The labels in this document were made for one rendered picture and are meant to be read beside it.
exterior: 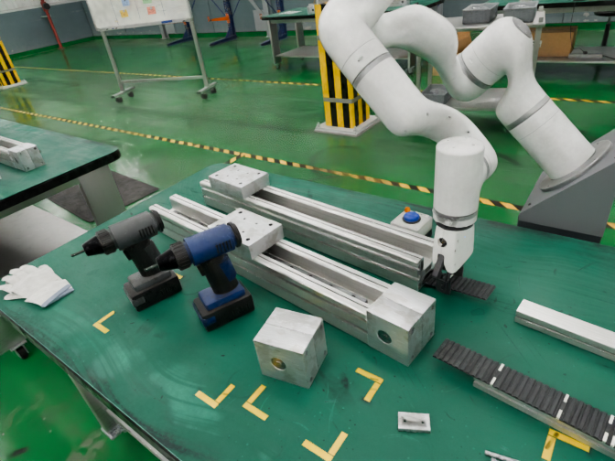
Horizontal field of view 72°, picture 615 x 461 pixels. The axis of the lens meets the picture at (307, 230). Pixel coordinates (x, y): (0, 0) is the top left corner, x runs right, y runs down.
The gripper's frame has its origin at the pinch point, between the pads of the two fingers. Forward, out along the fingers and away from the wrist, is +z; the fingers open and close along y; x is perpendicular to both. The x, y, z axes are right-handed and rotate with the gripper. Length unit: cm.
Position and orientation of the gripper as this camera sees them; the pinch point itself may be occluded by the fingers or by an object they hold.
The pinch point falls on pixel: (449, 278)
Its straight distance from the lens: 99.3
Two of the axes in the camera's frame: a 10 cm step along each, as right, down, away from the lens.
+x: -7.4, -2.9, 6.1
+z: 1.2, 8.4, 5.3
